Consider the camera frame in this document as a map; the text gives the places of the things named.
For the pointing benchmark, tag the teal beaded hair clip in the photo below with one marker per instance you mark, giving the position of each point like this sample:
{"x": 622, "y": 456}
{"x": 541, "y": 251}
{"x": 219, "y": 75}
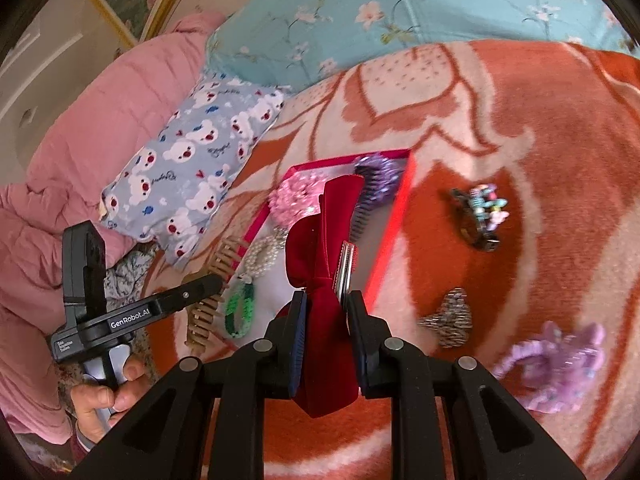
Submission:
{"x": 475, "y": 225}

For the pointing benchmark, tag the teal floral pillow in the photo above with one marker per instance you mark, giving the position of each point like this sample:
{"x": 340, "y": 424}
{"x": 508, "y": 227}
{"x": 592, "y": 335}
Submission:
{"x": 400, "y": 0}

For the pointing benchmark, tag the black hair comb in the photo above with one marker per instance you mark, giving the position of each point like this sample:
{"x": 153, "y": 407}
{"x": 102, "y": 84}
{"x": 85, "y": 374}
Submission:
{"x": 361, "y": 215}

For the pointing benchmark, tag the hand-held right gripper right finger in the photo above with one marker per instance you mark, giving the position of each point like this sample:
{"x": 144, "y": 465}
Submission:
{"x": 362, "y": 340}

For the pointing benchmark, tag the blue bear print pillow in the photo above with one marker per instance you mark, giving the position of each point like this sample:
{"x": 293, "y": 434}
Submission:
{"x": 190, "y": 160}

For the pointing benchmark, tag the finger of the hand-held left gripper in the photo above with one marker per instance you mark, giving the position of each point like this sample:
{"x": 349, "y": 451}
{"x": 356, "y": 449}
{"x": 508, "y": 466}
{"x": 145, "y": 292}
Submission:
{"x": 192, "y": 292}

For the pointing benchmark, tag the grey patterned cloth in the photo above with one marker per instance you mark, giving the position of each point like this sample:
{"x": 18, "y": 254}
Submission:
{"x": 125, "y": 280}

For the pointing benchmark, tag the beige claw hair clip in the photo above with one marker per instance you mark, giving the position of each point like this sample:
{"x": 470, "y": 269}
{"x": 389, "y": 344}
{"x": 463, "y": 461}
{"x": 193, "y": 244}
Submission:
{"x": 202, "y": 320}

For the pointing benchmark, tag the orange and cream blanket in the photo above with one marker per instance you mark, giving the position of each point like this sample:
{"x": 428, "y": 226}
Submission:
{"x": 525, "y": 135}

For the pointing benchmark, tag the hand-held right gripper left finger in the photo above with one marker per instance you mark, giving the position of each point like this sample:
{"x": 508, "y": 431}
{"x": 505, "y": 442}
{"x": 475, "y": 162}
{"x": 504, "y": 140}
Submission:
{"x": 299, "y": 340}

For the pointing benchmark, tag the pink quilt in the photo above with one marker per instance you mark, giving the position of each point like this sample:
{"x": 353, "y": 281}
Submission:
{"x": 100, "y": 110}

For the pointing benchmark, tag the red velvet bow clip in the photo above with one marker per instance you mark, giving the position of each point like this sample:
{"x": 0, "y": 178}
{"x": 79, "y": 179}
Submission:
{"x": 320, "y": 260}

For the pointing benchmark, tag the red box with white inside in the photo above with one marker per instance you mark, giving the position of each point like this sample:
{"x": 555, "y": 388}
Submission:
{"x": 377, "y": 230}

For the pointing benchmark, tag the person's left hand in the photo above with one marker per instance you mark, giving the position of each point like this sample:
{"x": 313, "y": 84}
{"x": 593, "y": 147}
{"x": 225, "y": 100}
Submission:
{"x": 92, "y": 405}

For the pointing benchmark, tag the purple ruffled scrunchie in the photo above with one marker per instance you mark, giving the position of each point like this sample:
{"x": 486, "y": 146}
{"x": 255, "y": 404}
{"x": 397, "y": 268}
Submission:
{"x": 560, "y": 365}

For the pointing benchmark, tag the silver rhinestone hair clip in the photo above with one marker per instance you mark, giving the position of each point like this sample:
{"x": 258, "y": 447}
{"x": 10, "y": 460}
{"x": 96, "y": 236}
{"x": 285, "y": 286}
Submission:
{"x": 450, "y": 317}

